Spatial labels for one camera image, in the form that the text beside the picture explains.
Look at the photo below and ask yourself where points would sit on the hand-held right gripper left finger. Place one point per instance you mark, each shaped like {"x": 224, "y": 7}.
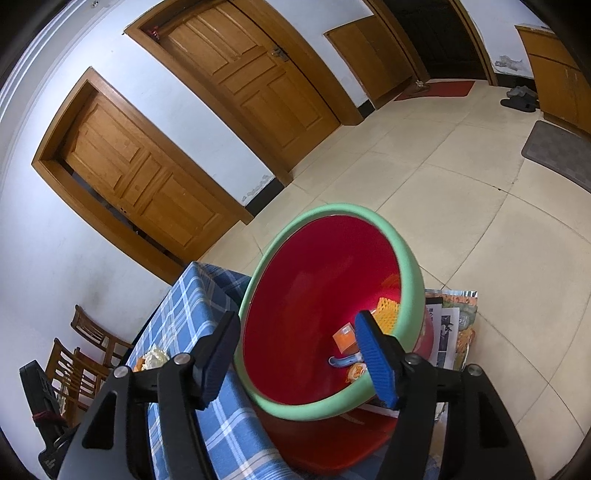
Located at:
{"x": 217, "y": 364}

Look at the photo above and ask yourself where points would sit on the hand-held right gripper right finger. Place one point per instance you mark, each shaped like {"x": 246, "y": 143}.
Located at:
{"x": 376, "y": 360}

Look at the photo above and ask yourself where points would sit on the yellow bumpy foam net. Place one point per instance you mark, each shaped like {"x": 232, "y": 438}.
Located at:
{"x": 387, "y": 316}

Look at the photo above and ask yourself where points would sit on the red bin with green rim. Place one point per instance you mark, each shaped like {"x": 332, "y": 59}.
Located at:
{"x": 314, "y": 286}

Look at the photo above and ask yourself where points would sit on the orange snack packet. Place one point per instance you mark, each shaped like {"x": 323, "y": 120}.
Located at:
{"x": 356, "y": 373}

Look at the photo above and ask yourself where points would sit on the blue white plastic item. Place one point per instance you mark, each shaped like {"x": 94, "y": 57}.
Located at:
{"x": 344, "y": 362}

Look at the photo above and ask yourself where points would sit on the small orange box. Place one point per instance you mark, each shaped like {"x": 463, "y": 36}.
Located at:
{"x": 347, "y": 340}

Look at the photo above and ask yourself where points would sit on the wooden chair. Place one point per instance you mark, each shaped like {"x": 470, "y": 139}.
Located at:
{"x": 99, "y": 334}
{"x": 76, "y": 374}

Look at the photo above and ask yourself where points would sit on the blue plaid tablecloth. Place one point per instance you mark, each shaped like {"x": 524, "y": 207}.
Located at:
{"x": 184, "y": 297}

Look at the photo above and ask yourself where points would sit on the orange crumpled scrap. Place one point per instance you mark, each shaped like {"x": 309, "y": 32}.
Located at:
{"x": 138, "y": 365}

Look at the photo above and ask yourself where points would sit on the newspaper magazines pile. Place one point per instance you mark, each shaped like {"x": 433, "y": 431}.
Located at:
{"x": 455, "y": 327}

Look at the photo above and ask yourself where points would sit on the plain wooden panel door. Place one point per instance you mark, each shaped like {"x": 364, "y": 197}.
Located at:
{"x": 134, "y": 175}

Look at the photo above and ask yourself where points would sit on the grey floor mat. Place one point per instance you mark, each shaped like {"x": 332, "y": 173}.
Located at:
{"x": 561, "y": 152}

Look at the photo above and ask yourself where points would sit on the red door mat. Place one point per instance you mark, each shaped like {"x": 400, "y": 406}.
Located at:
{"x": 438, "y": 88}

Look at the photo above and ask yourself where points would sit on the wooden door with red ornament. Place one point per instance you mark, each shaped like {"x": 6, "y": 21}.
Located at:
{"x": 249, "y": 83}

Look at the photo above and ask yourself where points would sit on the dark slipper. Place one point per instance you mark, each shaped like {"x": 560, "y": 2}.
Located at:
{"x": 517, "y": 105}

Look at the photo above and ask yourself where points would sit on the open wooden door leaf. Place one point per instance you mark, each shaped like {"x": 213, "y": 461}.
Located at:
{"x": 374, "y": 60}

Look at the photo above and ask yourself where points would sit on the grey slipper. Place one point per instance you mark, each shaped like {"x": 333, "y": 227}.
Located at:
{"x": 521, "y": 92}

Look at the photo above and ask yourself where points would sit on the wooden cabinet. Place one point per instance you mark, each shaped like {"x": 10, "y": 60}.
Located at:
{"x": 561, "y": 78}

